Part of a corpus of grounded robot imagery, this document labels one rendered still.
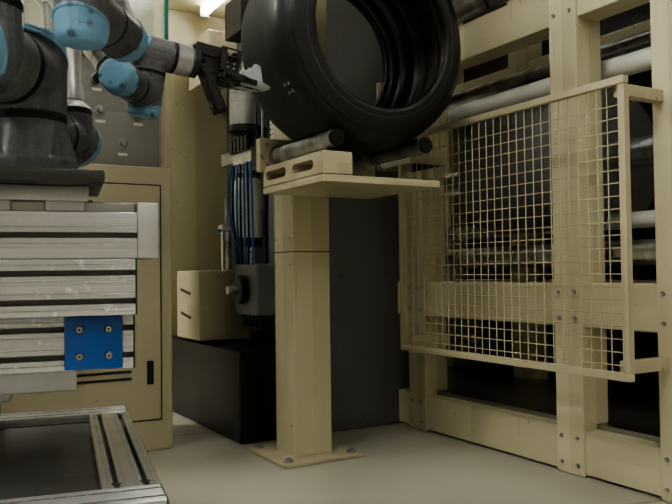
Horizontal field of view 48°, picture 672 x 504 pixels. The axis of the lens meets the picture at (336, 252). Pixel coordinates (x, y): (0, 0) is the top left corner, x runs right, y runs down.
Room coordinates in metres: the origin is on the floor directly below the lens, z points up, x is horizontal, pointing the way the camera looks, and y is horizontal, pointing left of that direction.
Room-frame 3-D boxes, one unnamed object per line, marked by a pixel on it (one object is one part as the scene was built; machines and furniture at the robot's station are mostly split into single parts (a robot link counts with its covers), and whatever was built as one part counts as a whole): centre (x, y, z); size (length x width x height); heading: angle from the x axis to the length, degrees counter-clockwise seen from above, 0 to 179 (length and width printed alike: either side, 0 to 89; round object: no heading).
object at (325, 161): (2.07, 0.08, 0.84); 0.36 x 0.09 x 0.06; 30
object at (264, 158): (2.29, 0.05, 0.90); 0.40 x 0.03 x 0.10; 120
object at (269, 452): (2.35, 0.11, 0.01); 0.27 x 0.27 x 0.02; 30
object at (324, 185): (2.14, -0.04, 0.80); 0.37 x 0.36 x 0.02; 120
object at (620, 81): (2.10, -0.44, 0.65); 0.90 x 0.02 x 0.70; 30
